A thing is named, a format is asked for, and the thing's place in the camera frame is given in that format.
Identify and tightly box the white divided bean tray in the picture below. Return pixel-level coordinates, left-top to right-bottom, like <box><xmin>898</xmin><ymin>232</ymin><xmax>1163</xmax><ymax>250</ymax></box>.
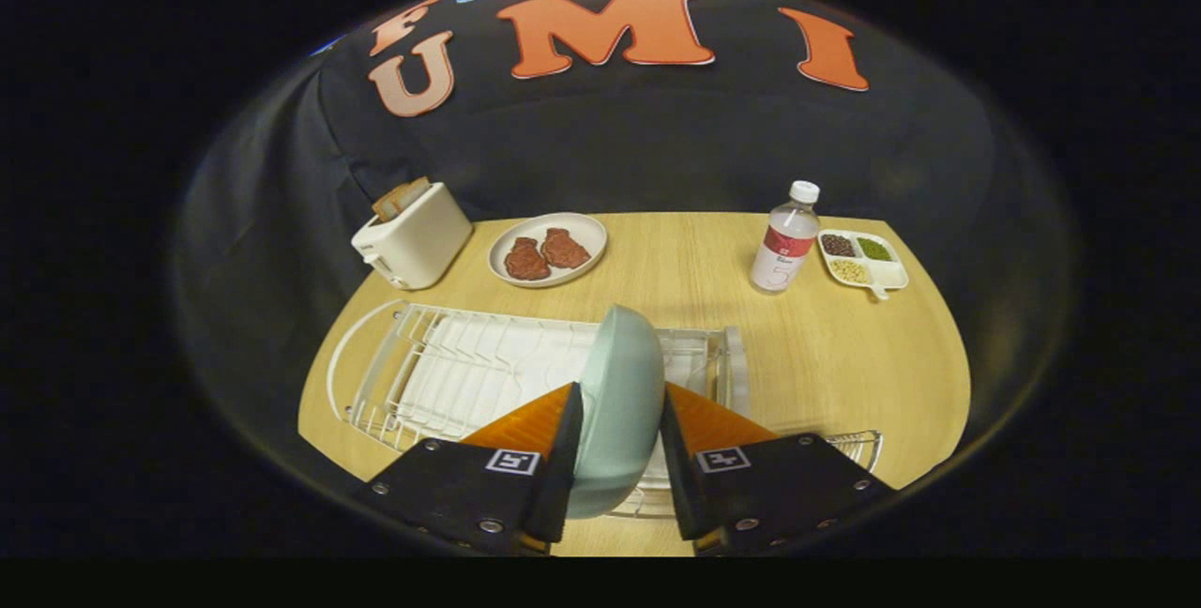
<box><xmin>817</xmin><ymin>229</ymin><xmax>910</xmax><ymax>300</ymax></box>

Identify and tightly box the metal wire basket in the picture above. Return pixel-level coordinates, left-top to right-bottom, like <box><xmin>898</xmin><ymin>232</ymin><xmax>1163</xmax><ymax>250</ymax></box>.
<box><xmin>824</xmin><ymin>430</ymin><xmax>884</xmax><ymax>475</ymax></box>

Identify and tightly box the red-brown meat piece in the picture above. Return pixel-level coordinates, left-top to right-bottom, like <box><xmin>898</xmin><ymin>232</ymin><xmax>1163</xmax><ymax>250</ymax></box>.
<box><xmin>540</xmin><ymin>227</ymin><xmax>592</xmax><ymax>269</ymax></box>
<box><xmin>504</xmin><ymin>236</ymin><xmax>552</xmax><ymax>281</ymax></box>

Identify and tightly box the black backdrop cloth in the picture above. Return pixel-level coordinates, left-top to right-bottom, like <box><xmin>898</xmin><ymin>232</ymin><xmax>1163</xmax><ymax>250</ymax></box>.
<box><xmin>174</xmin><ymin>0</ymin><xmax>1080</xmax><ymax>496</ymax></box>

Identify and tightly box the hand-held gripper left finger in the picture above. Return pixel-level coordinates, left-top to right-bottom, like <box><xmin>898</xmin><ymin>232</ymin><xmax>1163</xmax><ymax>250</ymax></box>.
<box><xmin>352</xmin><ymin>381</ymin><xmax>585</xmax><ymax>557</ymax></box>

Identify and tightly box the pale green plate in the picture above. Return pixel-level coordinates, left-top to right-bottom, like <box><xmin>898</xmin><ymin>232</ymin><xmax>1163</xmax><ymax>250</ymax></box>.
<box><xmin>566</xmin><ymin>304</ymin><xmax>667</xmax><ymax>521</ymax></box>

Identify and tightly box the brown toast slice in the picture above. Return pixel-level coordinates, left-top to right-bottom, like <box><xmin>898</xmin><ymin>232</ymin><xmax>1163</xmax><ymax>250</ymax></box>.
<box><xmin>372</xmin><ymin>176</ymin><xmax>433</xmax><ymax>222</ymax></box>

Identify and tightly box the clear red-label water bottle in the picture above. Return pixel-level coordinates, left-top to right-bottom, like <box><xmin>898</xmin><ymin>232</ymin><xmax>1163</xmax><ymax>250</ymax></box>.
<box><xmin>750</xmin><ymin>180</ymin><xmax>821</xmax><ymax>295</ymax></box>

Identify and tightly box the white toaster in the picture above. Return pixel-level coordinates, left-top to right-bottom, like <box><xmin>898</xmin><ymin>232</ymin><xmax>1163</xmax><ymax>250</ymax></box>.
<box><xmin>351</xmin><ymin>181</ymin><xmax>474</xmax><ymax>291</ymax></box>

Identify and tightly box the beige plate with meat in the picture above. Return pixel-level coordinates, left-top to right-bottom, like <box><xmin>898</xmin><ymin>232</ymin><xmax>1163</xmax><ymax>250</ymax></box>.
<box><xmin>488</xmin><ymin>212</ymin><xmax>608</xmax><ymax>289</ymax></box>

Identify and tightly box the white wire dish rack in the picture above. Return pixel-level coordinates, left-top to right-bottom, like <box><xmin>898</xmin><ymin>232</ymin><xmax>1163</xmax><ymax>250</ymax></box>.
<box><xmin>327</xmin><ymin>298</ymin><xmax>752</xmax><ymax>520</ymax></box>

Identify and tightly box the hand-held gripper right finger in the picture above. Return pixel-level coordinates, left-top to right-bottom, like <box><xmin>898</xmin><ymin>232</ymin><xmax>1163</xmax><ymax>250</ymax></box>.
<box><xmin>660</xmin><ymin>381</ymin><xmax>897</xmax><ymax>557</ymax></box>

